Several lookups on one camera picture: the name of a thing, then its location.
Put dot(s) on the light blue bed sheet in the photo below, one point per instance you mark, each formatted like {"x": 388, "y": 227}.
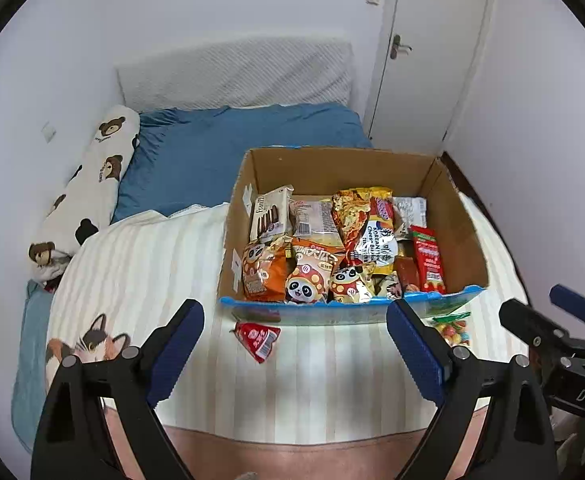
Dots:
{"x": 29, "y": 392}

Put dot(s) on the brown snack packet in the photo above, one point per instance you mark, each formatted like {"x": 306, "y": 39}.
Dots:
{"x": 407, "y": 272}

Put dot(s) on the yellow panda snack bag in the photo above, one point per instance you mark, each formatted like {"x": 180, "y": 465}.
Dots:
{"x": 352, "y": 285}

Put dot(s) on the orange Cuicuijiao snack bag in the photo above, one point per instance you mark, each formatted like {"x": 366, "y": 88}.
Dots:
{"x": 265, "y": 269}

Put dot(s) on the cream Franzzi cookie packet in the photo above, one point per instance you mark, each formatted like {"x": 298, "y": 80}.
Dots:
{"x": 270, "y": 217}

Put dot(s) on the Sedaap instant noodle packet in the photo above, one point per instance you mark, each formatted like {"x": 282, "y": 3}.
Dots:
{"x": 365, "y": 220}

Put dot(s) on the grey striped headboard cushion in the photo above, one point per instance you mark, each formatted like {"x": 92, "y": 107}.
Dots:
{"x": 245, "y": 72}

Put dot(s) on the white door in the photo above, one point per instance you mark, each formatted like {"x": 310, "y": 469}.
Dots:
{"x": 420, "y": 94}

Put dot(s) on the wall socket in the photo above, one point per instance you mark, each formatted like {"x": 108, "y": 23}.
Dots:
{"x": 48, "y": 132}

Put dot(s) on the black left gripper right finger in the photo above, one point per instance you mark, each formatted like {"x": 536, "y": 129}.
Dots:
{"x": 516, "y": 440}

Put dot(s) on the pale yellow snack bag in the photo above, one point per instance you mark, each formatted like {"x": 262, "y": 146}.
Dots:
{"x": 312, "y": 220}

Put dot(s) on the striped cream pink blanket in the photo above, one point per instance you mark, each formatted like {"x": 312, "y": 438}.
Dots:
{"x": 286, "y": 402}

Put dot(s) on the colourful candy bag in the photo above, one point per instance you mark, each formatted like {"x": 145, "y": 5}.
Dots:
{"x": 452, "y": 327}

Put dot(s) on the orange white panda snack bag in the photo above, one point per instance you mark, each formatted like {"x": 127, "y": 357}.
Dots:
{"x": 314, "y": 263}

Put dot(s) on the small red snack packet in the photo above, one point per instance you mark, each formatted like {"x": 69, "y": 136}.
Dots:
{"x": 257, "y": 339}

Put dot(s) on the bear print bolster pillow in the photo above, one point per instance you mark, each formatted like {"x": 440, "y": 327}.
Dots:
{"x": 86, "y": 204}

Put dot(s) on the metal door handle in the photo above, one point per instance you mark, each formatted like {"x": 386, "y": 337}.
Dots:
{"x": 398, "y": 47}

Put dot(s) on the long red snack packet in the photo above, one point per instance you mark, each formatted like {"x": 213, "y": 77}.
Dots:
{"x": 428, "y": 260}

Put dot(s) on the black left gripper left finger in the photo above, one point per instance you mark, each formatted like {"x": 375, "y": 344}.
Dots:
{"x": 73, "y": 440}

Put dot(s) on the cardboard box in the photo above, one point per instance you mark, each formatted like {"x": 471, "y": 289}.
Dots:
{"x": 319, "y": 173}

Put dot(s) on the white Franzzi packet back side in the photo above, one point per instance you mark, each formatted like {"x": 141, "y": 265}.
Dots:
{"x": 409, "y": 212}

